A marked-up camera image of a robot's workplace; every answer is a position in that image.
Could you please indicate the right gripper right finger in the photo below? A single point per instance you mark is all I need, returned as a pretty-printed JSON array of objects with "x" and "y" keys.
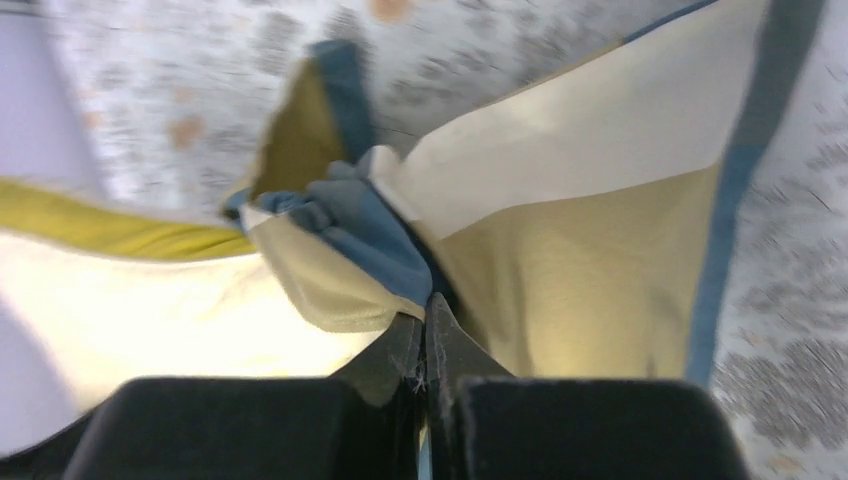
[{"x": 451, "y": 356}]

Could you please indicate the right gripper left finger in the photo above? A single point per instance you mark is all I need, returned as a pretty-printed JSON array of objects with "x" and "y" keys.
[{"x": 379, "y": 432}]

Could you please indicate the floral patterned table cloth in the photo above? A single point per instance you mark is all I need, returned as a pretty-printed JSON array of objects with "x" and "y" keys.
[{"x": 173, "y": 93}]

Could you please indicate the plaid blue beige pillowcase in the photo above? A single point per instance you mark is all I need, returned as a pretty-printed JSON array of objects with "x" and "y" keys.
[{"x": 584, "y": 225}]

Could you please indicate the white textured pillow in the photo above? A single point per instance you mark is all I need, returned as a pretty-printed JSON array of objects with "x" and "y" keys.
[{"x": 92, "y": 298}]

